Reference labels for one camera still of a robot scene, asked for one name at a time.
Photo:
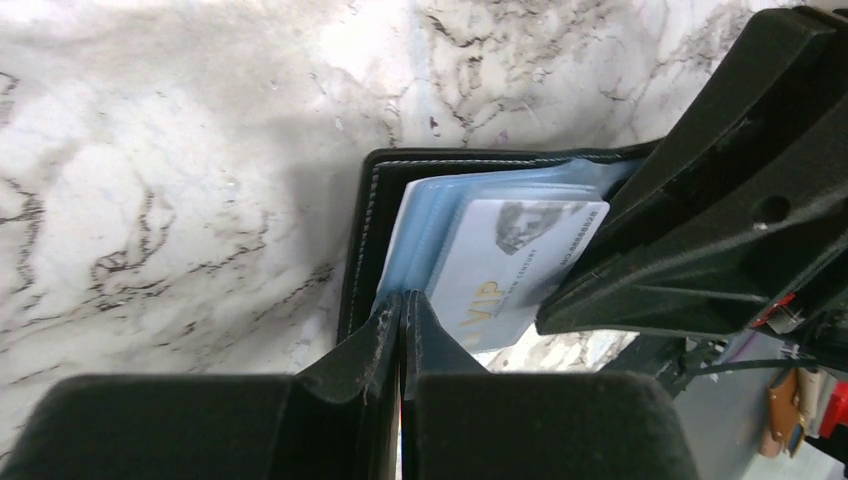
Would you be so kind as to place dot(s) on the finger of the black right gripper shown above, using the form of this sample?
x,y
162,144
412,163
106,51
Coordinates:
x,y
787,68
749,223

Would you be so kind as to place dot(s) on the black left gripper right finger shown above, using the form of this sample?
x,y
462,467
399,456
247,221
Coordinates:
x,y
462,421

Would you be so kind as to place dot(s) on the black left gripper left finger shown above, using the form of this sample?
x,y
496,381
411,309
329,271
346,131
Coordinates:
x,y
334,420

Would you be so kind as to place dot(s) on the black leather card holder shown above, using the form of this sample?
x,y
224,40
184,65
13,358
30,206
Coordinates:
x,y
407,199

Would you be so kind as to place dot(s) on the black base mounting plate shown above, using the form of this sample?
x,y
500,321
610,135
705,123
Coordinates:
x,y
673,362

